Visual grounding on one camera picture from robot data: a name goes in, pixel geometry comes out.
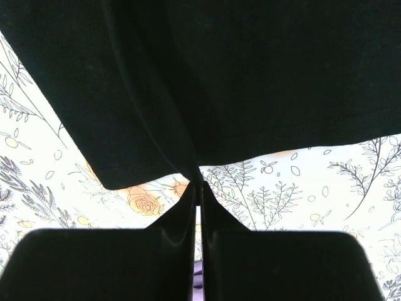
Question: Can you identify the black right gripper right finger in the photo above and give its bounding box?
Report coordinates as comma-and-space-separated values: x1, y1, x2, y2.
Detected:
200, 183, 382, 301

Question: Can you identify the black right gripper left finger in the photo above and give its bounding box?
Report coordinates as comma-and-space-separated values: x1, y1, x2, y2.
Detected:
1, 184, 197, 300

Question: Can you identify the black t shirt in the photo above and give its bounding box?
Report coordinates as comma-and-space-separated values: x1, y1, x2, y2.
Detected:
1, 1, 400, 190

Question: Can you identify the folded purple t shirt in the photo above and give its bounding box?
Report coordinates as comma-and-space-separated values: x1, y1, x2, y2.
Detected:
192, 260, 204, 301

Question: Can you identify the floral patterned table mat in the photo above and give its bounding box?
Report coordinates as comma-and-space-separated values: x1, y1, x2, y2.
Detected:
1, 38, 400, 300

